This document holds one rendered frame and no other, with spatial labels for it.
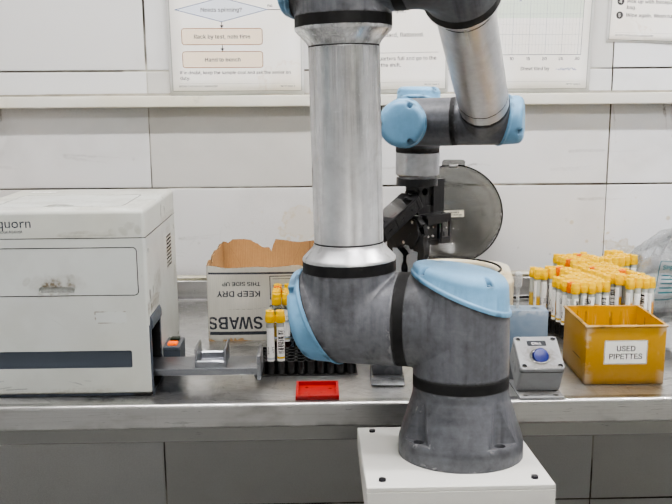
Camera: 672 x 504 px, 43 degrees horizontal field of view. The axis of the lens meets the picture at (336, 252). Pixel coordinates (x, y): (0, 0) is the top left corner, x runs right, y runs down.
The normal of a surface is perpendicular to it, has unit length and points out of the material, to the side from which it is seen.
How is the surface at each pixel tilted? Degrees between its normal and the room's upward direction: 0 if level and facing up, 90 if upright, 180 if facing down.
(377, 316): 74
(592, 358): 90
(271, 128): 90
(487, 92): 140
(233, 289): 91
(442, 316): 81
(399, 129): 90
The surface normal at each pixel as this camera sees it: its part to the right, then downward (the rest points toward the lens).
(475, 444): 0.07, -0.20
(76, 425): 0.03, 0.18
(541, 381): 0.03, 0.65
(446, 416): -0.40, -0.20
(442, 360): -0.51, 0.10
